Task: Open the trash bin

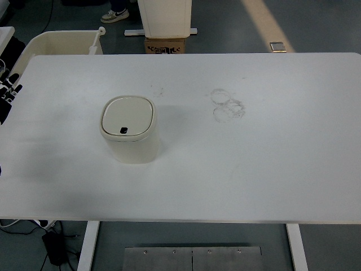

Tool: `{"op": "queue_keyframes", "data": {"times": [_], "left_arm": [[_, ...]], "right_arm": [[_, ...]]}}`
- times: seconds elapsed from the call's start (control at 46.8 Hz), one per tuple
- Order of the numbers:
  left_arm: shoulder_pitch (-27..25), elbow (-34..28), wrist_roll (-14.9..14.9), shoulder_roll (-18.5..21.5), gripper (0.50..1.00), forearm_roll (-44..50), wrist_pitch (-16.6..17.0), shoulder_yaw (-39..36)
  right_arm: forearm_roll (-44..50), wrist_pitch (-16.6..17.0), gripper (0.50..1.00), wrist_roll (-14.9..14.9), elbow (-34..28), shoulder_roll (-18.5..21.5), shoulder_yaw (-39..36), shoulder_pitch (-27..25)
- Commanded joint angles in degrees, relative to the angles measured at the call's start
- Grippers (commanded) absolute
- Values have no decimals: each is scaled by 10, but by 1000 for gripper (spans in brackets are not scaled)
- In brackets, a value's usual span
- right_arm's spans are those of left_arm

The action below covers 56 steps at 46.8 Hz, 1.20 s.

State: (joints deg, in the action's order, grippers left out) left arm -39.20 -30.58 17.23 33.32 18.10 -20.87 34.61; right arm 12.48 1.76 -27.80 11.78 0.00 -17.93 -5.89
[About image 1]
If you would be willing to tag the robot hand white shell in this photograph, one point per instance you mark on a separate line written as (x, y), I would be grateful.
(8, 84)

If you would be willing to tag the cream plastic trash bin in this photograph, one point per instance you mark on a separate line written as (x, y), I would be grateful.
(132, 146)

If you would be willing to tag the tall white bin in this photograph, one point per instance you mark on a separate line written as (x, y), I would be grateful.
(166, 17)

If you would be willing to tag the white box edge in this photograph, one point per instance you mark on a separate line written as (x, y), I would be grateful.
(5, 35)

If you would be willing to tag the cream plastic crate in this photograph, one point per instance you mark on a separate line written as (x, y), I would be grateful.
(56, 42)

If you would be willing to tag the person's shoe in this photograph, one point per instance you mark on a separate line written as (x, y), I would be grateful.
(114, 15)

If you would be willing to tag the person's leg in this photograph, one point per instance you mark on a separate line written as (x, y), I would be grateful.
(117, 4)

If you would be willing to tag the white power strip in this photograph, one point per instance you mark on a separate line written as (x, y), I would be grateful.
(46, 223)

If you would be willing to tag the printed cardboard box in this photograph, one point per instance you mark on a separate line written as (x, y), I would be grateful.
(165, 46)

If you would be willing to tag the black power adapter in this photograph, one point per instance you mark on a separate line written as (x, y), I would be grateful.
(55, 248)

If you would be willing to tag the white table leg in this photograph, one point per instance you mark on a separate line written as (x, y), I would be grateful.
(88, 245)
(298, 248)

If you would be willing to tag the grey metal plate with screws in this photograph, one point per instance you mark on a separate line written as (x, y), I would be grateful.
(169, 259)

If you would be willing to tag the silver floor plate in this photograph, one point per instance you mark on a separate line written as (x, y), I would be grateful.
(277, 46)

